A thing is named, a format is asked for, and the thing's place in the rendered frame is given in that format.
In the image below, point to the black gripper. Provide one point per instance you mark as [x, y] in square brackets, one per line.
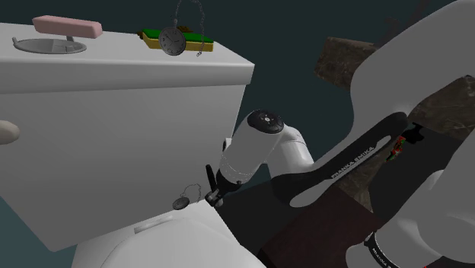
[227, 183]

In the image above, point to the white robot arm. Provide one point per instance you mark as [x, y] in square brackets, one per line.
[393, 66]

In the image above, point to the small grey pocket watch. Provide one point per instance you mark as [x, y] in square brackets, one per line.
[180, 203]

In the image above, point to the dark robot stand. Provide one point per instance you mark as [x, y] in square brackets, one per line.
[319, 230]

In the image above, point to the white toilet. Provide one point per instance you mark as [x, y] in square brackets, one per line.
[111, 130]

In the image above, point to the green and yellow sponge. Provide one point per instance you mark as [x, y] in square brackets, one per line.
[196, 41]

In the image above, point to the large grey pocket watch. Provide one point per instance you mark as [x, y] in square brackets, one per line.
[172, 41]

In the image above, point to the brown marbled block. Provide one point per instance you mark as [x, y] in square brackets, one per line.
[341, 59]

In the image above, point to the small red green object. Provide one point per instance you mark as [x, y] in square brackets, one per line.
[396, 148]

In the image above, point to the pink soap bar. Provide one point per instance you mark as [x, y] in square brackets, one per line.
[66, 26]

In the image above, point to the grey soap dish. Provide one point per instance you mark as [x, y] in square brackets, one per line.
[41, 46]

